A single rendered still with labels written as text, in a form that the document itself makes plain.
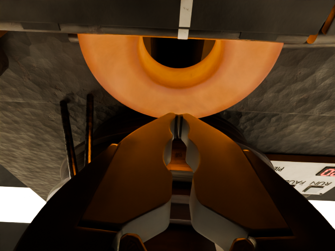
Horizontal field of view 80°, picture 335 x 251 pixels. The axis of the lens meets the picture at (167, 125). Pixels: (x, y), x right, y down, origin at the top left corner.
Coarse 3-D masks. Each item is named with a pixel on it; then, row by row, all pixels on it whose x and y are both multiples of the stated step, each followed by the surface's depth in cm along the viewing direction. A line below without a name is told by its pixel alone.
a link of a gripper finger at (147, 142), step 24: (168, 120) 11; (120, 144) 9; (144, 144) 9; (168, 144) 10; (120, 168) 8; (144, 168) 8; (96, 192) 7; (120, 192) 7; (144, 192) 7; (168, 192) 7; (96, 216) 6; (120, 216) 6; (144, 216) 6; (168, 216) 7; (144, 240) 7
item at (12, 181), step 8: (0, 168) 753; (0, 176) 732; (8, 176) 733; (0, 184) 713; (8, 184) 714; (16, 184) 715; (24, 184) 715; (328, 192) 730; (312, 200) 709; (320, 200) 710; (328, 200) 711; (0, 224) 630; (8, 224) 630; (16, 224) 631; (24, 224) 632; (0, 232) 615; (8, 232) 616; (16, 232) 616; (0, 240) 601; (8, 240) 602; (16, 240) 603; (0, 248) 588; (8, 248) 589
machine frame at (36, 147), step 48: (48, 48) 24; (192, 48) 34; (0, 96) 30; (48, 96) 29; (96, 96) 29; (288, 96) 28; (0, 144) 50; (48, 144) 49; (288, 144) 46; (48, 192) 72
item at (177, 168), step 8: (176, 136) 30; (104, 144) 31; (176, 144) 29; (184, 144) 29; (80, 152) 34; (96, 152) 31; (176, 152) 28; (184, 152) 28; (80, 160) 33; (176, 160) 27; (184, 160) 27; (80, 168) 31; (168, 168) 25; (176, 168) 25; (184, 168) 25; (64, 176) 35; (176, 176) 26; (184, 176) 26; (192, 176) 26
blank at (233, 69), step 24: (96, 48) 16; (120, 48) 15; (144, 48) 18; (216, 48) 17; (240, 48) 15; (264, 48) 15; (96, 72) 17; (120, 72) 17; (144, 72) 17; (168, 72) 19; (192, 72) 19; (216, 72) 17; (240, 72) 17; (264, 72) 17; (120, 96) 19; (144, 96) 19; (168, 96) 19; (192, 96) 19; (216, 96) 19; (240, 96) 19
